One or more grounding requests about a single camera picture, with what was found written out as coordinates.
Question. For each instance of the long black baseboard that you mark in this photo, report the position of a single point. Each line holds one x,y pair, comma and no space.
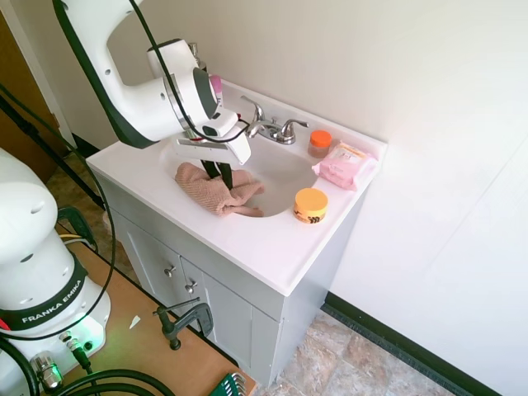
412,350

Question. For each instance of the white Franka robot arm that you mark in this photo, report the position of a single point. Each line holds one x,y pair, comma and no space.
136,107

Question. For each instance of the black plug connector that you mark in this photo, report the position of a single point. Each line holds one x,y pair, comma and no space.
78,354

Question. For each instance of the short black baseboard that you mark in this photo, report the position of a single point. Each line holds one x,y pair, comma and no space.
84,144

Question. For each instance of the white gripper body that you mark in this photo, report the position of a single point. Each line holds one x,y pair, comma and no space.
239,152

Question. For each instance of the orange round tub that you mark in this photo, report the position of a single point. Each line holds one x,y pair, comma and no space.
311,204

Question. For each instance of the white paper scrap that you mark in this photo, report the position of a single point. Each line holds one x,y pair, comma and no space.
134,322

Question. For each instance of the grey vanity cabinet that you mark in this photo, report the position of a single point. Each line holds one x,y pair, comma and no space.
231,317

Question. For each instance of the pink wet wipes pack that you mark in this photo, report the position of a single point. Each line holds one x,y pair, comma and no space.
344,167

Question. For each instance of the black slanted pole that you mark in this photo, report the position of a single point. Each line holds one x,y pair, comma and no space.
24,123

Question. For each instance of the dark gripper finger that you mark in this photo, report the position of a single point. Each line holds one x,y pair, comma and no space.
227,177
210,169

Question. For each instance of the pink deodorant stick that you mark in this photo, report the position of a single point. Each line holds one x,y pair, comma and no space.
216,84

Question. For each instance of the silver cabinet knob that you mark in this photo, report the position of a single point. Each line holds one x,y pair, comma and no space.
169,271
190,287

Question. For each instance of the pink towel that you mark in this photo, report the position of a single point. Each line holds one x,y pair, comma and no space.
210,194

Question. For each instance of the brown wooden door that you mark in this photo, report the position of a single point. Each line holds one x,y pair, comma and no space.
20,74

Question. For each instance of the black C-clamp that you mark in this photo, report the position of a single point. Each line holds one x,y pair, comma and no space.
181,323

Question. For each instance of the white door frame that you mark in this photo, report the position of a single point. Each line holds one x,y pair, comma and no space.
44,82

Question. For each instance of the dark green C-clamp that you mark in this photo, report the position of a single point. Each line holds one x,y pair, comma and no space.
80,220

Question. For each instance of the small jar with orange lid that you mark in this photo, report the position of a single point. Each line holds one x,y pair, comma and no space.
319,142

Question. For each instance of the white sink vanity cabinet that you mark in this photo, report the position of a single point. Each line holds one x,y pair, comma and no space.
247,247

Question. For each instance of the silver round connector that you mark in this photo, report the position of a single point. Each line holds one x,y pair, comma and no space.
46,371

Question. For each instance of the wrist camera with red mount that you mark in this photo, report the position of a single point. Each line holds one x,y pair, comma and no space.
218,123

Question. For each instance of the green hex key set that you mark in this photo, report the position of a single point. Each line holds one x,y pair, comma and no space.
229,385

